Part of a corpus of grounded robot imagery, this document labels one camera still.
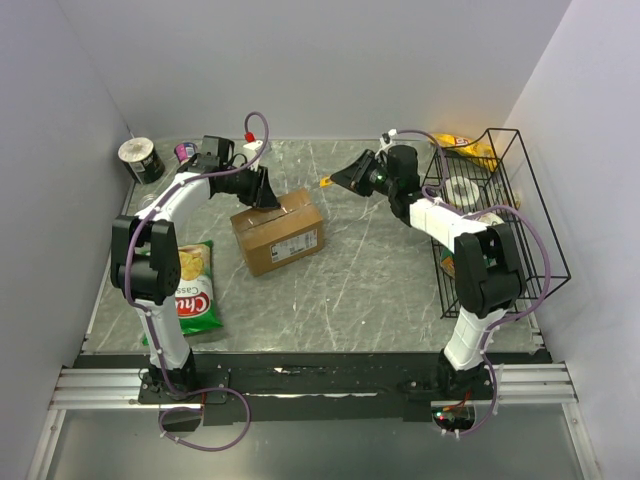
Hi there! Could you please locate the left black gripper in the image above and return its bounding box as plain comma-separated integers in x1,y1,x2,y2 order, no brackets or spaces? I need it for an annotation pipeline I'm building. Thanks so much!
223,162,281,210

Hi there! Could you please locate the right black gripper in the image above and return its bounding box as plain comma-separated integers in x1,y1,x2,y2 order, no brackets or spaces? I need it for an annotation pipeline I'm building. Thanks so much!
330,150,397,198

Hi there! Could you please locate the yellow utility knife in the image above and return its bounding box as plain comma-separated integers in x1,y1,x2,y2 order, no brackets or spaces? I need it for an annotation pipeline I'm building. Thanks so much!
319,176,334,188

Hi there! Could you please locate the brown cardboard express box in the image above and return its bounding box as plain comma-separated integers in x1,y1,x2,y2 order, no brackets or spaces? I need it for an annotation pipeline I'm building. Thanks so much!
230,188,325,277

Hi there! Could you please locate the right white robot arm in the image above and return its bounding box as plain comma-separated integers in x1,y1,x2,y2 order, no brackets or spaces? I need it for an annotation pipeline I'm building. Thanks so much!
330,145,525,399

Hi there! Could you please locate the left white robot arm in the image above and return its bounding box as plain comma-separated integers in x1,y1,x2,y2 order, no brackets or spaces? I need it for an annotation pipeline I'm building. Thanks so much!
110,134,280,402

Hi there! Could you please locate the purple yogurt cup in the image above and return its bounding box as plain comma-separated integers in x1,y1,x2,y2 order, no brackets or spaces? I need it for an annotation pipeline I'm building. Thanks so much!
174,142,197,165

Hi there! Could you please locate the yellow chips bag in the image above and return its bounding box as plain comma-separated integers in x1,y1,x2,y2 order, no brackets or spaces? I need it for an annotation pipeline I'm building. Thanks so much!
431,133,498,173

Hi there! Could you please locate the tin food can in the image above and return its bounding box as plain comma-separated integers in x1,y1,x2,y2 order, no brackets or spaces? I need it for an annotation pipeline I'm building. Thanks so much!
137,194,157,210

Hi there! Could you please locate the black cylindrical snack can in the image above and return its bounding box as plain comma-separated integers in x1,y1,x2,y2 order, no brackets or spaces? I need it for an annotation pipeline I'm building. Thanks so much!
117,137,165,185

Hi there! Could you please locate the green packet in rack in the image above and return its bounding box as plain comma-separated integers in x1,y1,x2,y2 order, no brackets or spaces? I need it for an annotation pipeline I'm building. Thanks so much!
440,249,455,279

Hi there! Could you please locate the green Chuba chips bag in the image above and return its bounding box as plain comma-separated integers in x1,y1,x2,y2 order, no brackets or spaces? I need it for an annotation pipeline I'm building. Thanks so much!
175,240,223,336

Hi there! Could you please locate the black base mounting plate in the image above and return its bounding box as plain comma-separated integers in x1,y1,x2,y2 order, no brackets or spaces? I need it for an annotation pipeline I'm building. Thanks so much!
137,352,551,427

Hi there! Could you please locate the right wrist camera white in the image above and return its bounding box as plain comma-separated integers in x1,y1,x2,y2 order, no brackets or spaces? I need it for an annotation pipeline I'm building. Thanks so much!
376,129,398,157

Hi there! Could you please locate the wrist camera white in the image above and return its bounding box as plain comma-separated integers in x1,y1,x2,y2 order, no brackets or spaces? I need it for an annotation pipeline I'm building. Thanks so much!
242,132,271,171
376,129,398,157

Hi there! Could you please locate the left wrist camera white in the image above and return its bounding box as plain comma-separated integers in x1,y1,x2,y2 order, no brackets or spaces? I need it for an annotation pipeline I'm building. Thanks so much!
242,132,271,171

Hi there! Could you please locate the black wire rack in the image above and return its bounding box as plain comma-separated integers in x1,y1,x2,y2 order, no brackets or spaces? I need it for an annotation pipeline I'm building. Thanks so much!
424,128,571,311

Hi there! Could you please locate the aluminium rail frame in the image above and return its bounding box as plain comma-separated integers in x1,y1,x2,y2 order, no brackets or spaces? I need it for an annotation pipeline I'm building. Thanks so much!
49,364,578,410

